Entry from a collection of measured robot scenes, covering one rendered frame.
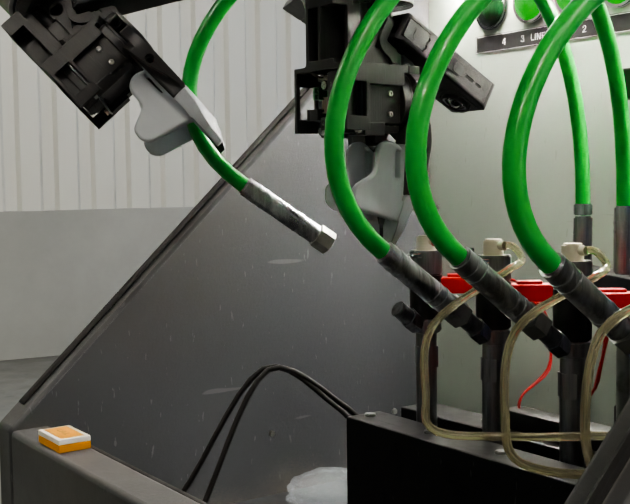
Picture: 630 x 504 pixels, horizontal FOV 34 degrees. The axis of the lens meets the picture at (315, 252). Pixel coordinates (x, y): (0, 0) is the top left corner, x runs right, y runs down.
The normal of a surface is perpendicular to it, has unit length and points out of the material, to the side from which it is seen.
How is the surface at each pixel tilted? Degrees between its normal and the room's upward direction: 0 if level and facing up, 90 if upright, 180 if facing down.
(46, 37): 77
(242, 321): 90
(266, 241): 90
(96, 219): 90
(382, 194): 93
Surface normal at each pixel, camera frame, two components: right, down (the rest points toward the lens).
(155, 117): -0.04, -0.18
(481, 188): -0.82, 0.05
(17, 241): 0.47, 0.06
